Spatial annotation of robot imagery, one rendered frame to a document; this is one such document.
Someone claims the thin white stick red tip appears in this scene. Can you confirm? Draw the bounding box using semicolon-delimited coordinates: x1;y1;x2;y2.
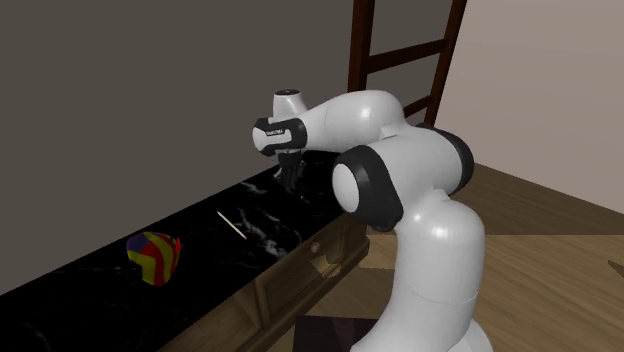
216;210;248;241

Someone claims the wooden cabinet black marble top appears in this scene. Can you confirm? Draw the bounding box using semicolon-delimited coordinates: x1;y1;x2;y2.
0;148;371;352

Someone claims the dark wooden ladder shelf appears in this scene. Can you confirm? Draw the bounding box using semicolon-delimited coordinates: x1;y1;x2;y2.
346;0;468;129

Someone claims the multicoloured patterned bowl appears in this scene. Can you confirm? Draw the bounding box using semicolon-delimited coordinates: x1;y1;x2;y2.
126;231;183;287

